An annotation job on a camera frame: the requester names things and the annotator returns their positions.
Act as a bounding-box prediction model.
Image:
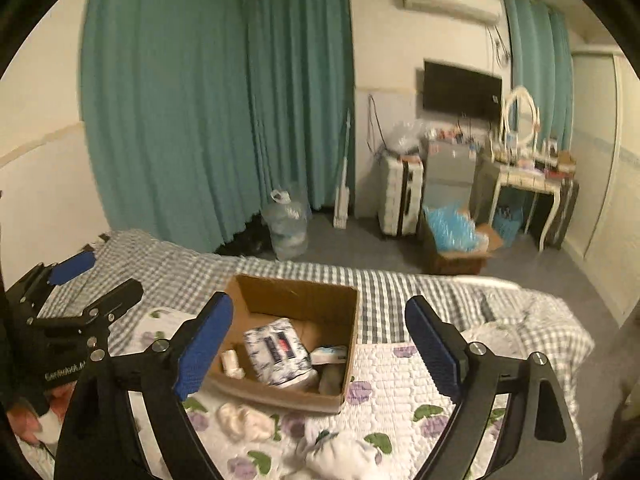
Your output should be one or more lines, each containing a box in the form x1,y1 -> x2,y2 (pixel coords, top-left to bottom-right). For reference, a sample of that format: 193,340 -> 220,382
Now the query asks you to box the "cardboard box with blue plastic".
417,200 -> 503,276

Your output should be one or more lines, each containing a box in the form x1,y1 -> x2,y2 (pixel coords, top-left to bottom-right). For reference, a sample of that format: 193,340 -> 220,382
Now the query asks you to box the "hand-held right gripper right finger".
404,296 -> 583,480

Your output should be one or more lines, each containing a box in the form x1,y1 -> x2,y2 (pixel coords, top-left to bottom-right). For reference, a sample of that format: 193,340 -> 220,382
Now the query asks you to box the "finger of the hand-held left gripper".
30,278 -> 145,356
6,251 -> 97,317

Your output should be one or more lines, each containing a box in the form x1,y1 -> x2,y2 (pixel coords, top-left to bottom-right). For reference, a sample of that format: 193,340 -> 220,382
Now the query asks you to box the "white soft cloth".
295,430 -> 383,478

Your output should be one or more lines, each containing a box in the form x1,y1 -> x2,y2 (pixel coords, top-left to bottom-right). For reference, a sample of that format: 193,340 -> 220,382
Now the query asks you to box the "clear water jug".
262,190 -> 310,261

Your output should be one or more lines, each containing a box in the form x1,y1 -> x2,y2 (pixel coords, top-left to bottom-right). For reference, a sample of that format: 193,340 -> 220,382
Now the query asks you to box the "dark suitcase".
530,180 -> 581,251

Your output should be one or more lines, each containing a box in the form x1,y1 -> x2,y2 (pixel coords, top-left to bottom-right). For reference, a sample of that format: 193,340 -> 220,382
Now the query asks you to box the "white wardrobe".
565,45 -> 640,331

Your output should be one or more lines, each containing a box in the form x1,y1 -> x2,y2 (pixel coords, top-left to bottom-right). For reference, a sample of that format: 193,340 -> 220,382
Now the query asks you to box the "clear plastic bag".
385,120 -> 426,156

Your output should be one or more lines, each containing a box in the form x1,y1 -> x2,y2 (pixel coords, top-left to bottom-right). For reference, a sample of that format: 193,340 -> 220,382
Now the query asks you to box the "blue plastic bag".
492,205 -> 523,246

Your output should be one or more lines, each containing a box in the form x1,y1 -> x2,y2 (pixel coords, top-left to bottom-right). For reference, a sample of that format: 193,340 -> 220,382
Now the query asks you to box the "black wall cable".
367,94 -> 388,153

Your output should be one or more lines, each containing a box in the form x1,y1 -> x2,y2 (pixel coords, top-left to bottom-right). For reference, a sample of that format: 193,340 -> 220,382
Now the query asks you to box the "white air conditioner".
400,0 -> 503,25

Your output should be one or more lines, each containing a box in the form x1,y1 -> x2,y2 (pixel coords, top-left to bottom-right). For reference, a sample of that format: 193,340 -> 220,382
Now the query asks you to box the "narrow teal curtain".
501,0 -> 574,151

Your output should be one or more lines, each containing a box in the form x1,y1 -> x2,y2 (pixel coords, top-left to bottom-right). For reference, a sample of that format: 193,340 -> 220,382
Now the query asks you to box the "white dressing table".
487,152 -> 563,253

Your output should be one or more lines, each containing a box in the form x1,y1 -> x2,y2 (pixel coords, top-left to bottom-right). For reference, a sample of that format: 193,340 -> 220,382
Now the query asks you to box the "wide teal curtain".
80,0 -> 251,253

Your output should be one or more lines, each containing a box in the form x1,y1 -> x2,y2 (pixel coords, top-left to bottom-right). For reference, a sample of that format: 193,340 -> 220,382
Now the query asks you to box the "floral quilted blanket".
15,307 -> 506,480

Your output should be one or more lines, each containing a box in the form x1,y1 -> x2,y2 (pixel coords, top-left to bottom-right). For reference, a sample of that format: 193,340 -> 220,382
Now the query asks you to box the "grey checked bed sheet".
30,229 -> 596,461

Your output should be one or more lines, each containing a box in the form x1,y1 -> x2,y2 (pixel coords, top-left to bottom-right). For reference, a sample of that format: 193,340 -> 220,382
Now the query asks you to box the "row of small bottles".
427,127 -> 488,146

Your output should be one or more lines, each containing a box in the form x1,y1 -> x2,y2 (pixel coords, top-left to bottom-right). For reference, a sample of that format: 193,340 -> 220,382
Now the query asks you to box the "dark cloth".
215,215 -> 276,256

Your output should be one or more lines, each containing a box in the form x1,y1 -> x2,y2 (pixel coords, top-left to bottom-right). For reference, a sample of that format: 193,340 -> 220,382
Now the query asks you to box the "white blue flat packet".
310,345 -> 348,365

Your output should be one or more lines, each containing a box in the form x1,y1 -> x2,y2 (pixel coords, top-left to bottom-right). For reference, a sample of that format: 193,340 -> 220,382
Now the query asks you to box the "small white roll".
221,350 -> 244,380

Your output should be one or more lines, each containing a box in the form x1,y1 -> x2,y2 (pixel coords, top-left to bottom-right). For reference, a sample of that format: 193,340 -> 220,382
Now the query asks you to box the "black wall television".
422,59 -> 503,122

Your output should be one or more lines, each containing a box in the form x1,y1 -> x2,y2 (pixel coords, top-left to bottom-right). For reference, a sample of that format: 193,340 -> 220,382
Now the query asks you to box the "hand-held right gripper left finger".
54,291 -> 236,480

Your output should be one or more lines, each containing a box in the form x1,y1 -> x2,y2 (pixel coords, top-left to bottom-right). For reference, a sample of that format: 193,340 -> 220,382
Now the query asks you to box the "white blue tissue pack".
243,317 -> 319,388

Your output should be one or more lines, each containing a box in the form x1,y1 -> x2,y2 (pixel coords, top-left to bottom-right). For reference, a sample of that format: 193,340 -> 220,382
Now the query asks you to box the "white suitcase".
377,154 -> 426,238

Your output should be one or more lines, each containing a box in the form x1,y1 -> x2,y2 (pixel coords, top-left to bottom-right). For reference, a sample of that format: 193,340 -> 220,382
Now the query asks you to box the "grey mini fridge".
422,139 -> 478,211

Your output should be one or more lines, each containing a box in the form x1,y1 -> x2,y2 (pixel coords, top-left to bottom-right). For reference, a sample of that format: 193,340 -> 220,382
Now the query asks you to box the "white oval vanity mirror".
500,86 -> 542,151

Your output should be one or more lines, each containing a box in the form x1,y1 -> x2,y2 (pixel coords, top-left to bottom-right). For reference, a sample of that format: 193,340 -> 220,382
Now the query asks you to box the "cream soft cloth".
216,402 -> 276,443

